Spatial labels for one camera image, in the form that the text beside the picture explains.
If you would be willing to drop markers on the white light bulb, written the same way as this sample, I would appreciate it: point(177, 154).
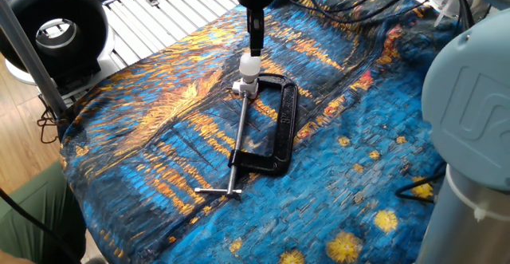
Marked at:
point(249, 68)

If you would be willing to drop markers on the black C-clamp with silver screw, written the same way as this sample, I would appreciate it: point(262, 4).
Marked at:
point(285, 128)

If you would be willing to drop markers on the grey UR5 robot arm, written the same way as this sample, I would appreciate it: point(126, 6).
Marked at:
point(466, 136)

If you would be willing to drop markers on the white plug socket adapter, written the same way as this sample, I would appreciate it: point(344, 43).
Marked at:
point(245, 88)

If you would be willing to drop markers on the starry night print tablecloth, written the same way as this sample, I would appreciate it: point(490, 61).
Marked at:
point(159, 156)

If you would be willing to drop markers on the green trousers leg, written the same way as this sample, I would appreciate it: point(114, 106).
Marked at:
point(36, 212)

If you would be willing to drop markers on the grey metal post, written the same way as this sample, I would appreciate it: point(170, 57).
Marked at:
point(32, 60)

